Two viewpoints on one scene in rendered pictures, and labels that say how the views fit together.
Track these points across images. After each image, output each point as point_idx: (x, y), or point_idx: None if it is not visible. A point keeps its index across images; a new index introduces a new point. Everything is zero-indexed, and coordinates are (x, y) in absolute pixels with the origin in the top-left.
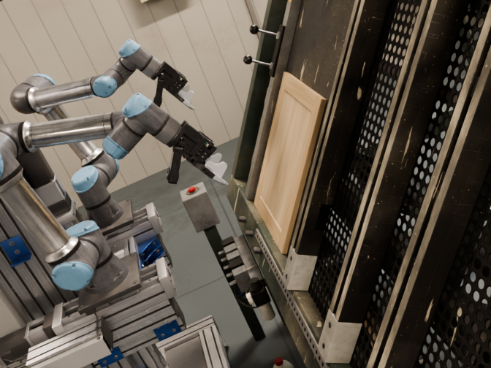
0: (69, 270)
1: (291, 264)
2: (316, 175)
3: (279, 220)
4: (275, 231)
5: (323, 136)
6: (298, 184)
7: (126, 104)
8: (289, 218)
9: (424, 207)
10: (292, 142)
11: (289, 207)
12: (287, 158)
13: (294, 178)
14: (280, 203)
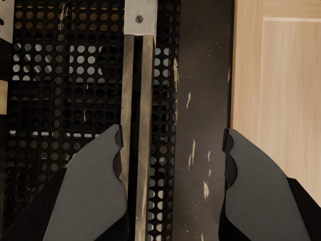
0: None
1: (131, 12)
2: (121, 163)
3: (283, 27)
4: (285, 6)
5: (135, 219)
6: (238, 108)
7: None
8: (240, 50)
9: None
10: (307, 156)
11: (251, 65)
12: (312, 125)
13: (263, 108)
14: (298, 52)
